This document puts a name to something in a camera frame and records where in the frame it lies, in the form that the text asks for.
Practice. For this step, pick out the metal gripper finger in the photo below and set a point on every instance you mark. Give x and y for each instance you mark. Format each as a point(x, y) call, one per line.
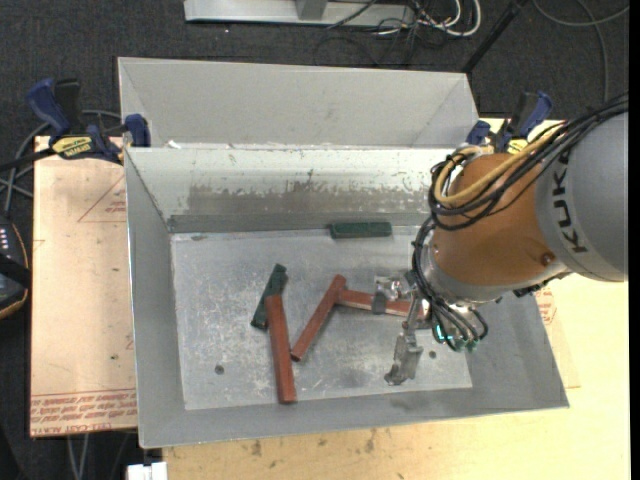
point(391, 288)
point(406, 358)

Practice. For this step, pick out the dark green flat block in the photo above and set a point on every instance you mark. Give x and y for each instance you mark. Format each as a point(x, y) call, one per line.
point(272, 288)
point(361, 230)

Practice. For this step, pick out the red-brown flat block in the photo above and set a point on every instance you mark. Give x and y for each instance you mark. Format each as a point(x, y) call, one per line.
point(281, 353)
point(320, 318)
point(356, 299)

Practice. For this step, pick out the grey metal bin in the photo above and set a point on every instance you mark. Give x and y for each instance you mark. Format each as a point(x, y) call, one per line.
point(300, 118)

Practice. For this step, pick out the brown cardboard board, red print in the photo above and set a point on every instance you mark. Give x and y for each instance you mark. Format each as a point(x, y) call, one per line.
point(80, 278)

